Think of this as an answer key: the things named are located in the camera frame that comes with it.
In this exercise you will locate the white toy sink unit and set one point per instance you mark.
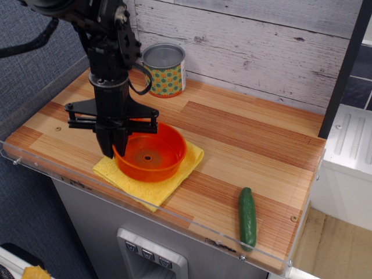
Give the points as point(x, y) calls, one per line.
point(342, 188)

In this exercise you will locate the orange pot with grey handle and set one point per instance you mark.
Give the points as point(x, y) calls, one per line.
point(152, 157)

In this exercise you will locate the yellow object bottom left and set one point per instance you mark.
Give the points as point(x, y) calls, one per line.
point(35, 272)

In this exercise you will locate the green toy cucumber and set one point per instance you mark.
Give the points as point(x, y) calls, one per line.
point(247, 219)

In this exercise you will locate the silver dispenser panel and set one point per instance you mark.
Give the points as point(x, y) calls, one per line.
point(146, 259)

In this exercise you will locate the clear acrylic front guard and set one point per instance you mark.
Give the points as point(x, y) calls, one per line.
point(275, 267)

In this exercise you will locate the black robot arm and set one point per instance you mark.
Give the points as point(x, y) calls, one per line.
point(112, 50)

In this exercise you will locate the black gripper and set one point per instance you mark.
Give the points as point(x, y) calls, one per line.
point(112, 114)

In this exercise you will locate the yellow cloth napkin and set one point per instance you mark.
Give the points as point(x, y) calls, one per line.
point(150, 195)

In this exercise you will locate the black right frame post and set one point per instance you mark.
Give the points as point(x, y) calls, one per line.
point(346, 68)

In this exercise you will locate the grey toy fridge cabinet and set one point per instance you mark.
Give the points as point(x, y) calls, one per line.
point(97, 216)

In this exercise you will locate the patterned tin can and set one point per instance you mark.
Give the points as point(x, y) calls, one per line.
point(166, 65)

